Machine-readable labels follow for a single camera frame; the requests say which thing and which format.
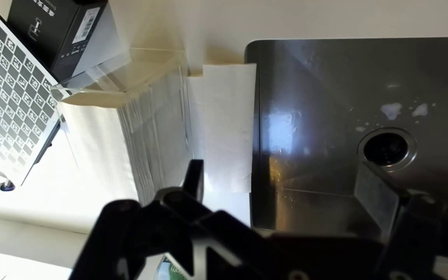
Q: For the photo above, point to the green label dish soap bottle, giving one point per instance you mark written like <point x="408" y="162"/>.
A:
<point x="170" y="270"/>

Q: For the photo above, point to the stainless steel sink basin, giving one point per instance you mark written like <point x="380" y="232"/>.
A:
<point x="327" y="94"/>

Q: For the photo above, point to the clear acrylic towel holder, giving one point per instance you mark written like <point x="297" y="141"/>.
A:
<point x="131" y="78"/>

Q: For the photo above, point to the black cardboard box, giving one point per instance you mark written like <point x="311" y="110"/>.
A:
<point x="53" y="32"/>

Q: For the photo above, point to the round sink drain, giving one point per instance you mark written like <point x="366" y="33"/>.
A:
<point x="388" y="148"/>

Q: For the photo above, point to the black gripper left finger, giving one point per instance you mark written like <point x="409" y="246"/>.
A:
<point x="147" y="234"/>

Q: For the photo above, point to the checkerboard calibration board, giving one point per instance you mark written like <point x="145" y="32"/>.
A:
<point x="7" y="94"/>

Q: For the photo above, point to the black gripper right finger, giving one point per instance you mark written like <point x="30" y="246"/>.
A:
<point x="416" y="228"/>

